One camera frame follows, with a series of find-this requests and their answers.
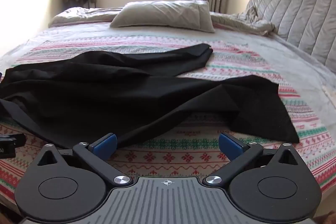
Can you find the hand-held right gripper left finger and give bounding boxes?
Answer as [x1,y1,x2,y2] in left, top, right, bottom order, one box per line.
[35,133,132,187]

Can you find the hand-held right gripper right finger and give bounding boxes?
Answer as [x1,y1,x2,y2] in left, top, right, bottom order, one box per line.
[205,132,303,186]

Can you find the black pants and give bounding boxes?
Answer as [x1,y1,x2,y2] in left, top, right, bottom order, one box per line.
[0,43,300,150]

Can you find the striped patterned blanket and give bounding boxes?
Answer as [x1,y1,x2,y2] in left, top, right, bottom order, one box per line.
[0,29,332,205]

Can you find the bed with grey sheet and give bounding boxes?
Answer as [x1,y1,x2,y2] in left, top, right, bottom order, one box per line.
[0,5,336,215]

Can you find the crumpled grey quilt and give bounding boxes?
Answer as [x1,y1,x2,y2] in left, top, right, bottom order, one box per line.
[49,6,276,36]

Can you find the grey pillow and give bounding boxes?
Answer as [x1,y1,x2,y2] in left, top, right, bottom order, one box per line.
[109,0,216,34]

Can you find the grey quilted headboard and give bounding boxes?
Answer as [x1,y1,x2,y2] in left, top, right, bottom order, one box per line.
[245,0,336,75]

